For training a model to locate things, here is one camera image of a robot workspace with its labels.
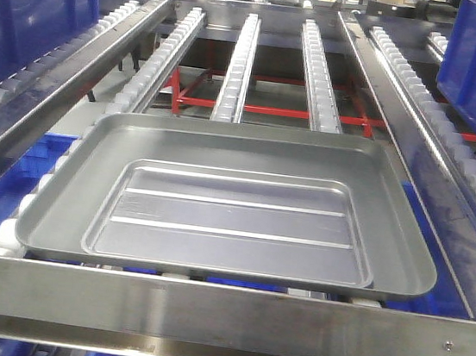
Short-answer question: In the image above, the small silver ribbed tray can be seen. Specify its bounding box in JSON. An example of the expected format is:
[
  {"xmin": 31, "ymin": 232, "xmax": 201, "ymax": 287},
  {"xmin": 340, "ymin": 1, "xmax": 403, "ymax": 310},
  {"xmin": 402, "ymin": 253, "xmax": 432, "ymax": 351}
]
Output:
[{"xmin": 81, "ymin": 159, "xmax": 373, "ymax": 289}]

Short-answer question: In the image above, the large silver metal tray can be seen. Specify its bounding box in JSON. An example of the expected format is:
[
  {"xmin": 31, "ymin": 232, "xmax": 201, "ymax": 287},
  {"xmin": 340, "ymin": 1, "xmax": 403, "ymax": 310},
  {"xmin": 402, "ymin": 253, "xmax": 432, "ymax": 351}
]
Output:
[{"xmin": 16, "ymin": 114, "xmax": 437, "ymax": 300}]

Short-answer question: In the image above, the far right roller track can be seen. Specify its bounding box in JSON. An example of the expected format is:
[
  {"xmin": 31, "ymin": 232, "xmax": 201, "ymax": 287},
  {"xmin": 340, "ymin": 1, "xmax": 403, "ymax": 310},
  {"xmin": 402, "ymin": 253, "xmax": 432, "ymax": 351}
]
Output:
[{"xmin": 370, "ymin": 26, "xmax": 476, "ymax": 194}]

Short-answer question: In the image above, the steel front rack rail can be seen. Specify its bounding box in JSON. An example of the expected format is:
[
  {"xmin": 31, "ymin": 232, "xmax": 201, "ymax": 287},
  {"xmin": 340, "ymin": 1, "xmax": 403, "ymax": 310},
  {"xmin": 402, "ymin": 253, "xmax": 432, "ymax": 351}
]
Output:
[{"xmin": 0, "ymin": 257, "xmax": 476, "ymax": 356}]

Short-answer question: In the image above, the middle roller track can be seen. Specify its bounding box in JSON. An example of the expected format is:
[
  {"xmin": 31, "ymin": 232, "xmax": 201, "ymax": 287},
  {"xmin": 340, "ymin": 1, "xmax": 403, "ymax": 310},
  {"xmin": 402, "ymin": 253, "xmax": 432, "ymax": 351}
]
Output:
[{"xmin": 210, "ymin": 14, "xmax": 261, "ymax": 123}]

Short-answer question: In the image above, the red metal frame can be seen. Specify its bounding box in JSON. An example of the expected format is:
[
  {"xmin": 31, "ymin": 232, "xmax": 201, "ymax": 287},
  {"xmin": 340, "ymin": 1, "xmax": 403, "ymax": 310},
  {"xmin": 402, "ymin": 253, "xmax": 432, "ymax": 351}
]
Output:
[{"xmin": 165, "ymin": 34, "xmax": 476, "ymax": 153}]

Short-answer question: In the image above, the far left roller track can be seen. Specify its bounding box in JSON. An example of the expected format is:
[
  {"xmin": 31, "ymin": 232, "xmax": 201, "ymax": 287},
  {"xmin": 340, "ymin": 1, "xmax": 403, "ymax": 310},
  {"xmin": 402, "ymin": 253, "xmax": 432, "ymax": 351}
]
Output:
[{"xmin": 0, "ymin": 0, "xmax": 141, "ymax": 106}]

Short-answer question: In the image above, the blue bin below left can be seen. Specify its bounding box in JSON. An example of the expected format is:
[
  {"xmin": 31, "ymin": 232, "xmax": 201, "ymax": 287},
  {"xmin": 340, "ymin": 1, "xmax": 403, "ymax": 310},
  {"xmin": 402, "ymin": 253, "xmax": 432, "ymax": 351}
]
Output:
[{"xmin": 0, "ymin": 133, "xmax": 76, "ymax": 224}]

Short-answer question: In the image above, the left steel divider rail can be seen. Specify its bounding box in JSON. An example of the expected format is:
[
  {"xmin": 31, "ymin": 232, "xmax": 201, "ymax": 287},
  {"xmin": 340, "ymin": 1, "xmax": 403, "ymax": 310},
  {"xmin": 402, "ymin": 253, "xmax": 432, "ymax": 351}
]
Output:
[{"xmin": 0, "ymin": 0, "xmax": 171, "ymax": 177}]

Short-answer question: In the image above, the right centre roller track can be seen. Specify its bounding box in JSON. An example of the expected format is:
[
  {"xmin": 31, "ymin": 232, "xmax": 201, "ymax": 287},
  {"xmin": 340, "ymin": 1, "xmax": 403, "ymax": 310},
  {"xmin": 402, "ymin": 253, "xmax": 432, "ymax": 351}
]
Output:
[{"xmin": 301, "ymin": 19, "xmax": 343, "ymax": 134}]

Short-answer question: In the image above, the left centre roller track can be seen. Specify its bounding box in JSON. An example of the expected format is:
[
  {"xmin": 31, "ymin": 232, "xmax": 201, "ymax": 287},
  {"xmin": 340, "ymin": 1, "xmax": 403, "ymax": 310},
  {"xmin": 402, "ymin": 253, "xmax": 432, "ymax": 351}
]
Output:
[{"xmin": 0, "ymin": 8, "xmax": 204, "ymax": 258}]

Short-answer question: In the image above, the roller track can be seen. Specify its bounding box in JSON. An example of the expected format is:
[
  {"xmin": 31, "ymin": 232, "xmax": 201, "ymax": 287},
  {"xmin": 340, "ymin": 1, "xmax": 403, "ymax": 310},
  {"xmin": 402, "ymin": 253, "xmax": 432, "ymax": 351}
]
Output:
[
  {"xmin": 370, "ymin": 26, "xmax": 476, "ymax": 194},
  {"xmin": 0, "ymin": 0, "xmax": 141, "ymax": 106},
  {"xmin": 301, "ymin": 19, "xmax": 343, "ymax": 134},
  {"xmin": 210, "ymin": 14, "xmax": 261, "ymax": 123},
  {"xmin": 0, "ymin": 8, "xmax": 204, "ymax": 258}
]

